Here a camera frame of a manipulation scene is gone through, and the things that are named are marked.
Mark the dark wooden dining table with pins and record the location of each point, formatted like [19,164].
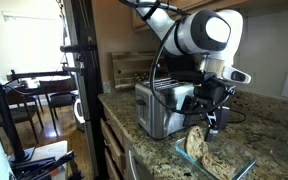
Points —
[50,86]

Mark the pile of black clamps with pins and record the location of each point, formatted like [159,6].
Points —
[44,165]

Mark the under-counter dishwasher panel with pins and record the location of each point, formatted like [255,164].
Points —
[140,166]

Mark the wooden drawer stack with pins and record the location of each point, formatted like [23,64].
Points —
[112,140]

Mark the dark wooden dining chair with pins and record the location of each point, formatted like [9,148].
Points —
[60,99]
[20,113]

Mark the large wooden cutting board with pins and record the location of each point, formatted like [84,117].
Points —
[127,70]

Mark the short black mount rod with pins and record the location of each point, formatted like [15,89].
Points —
[77,48]

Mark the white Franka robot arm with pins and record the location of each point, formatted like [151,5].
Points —
[164,23]

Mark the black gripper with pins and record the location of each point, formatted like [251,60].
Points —
[210,95]

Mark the light wooden cart top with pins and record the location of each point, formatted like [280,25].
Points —
[50,148]

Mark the tall black pillar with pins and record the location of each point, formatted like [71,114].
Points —
[89,26]

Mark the long black mount rod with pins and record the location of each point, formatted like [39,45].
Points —
[37,74]

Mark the black tripod pole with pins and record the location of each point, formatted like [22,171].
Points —
[7,123]

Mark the black panini grill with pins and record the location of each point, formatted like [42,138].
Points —
[177,65]

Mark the rustic sourdough bread slice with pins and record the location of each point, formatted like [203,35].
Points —
[217,166]
[195,145]

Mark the clear glass baking dish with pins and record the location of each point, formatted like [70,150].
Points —
[237,156]

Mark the stainless steel two-slot toaster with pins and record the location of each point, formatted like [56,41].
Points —
[160,110]

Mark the wrist mounted camera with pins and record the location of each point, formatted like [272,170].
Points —
[239,76]

